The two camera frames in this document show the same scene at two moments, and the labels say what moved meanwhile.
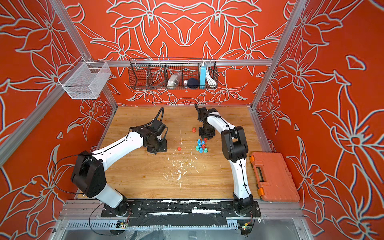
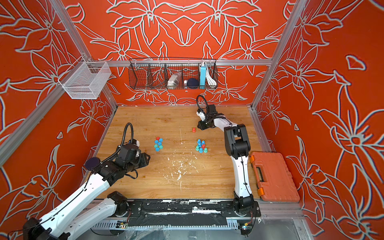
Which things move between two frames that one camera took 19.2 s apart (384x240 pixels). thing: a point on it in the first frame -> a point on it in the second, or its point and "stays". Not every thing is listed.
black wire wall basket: x=167 y=73 stays
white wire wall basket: x=84 y=80 stays
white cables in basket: x=211 y=81 stays
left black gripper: x=164 y=148 -> x=145 y=160
